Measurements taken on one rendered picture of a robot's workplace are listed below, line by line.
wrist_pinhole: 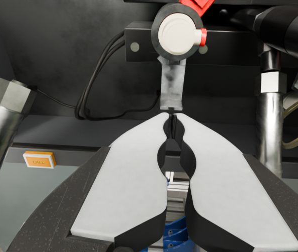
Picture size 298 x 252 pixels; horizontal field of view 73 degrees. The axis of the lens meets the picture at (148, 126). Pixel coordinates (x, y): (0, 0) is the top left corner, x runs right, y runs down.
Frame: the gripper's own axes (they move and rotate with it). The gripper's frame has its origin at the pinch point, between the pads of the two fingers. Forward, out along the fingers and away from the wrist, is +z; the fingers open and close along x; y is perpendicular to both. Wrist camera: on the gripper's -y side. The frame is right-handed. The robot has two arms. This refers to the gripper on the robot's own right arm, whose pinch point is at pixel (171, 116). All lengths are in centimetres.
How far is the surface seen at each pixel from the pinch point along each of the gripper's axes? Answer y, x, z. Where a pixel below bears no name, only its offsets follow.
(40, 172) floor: 125, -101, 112
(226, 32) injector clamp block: -3.0, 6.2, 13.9
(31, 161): 19.5, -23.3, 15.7
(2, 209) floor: 183, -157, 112
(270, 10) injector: -5.4, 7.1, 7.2
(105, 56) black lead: -0.1, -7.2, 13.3
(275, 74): -1.3, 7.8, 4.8
